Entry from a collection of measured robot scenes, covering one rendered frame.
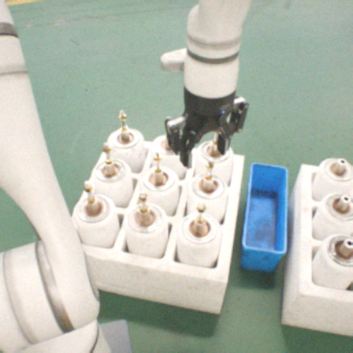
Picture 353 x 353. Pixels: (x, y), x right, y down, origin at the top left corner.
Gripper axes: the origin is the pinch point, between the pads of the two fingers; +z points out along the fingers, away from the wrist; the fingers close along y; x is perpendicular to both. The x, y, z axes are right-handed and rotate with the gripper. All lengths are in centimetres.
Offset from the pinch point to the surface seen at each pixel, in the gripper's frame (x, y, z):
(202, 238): -2.8, -0.7, 21.6
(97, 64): 114, 14, 47
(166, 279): -2.4, -9.1, 32.9
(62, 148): 66, -16, 47
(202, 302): -8.0, -2.5, 41.3
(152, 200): 13.0, -4.7, 24.3
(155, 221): 5.5, -7.5, 21.7
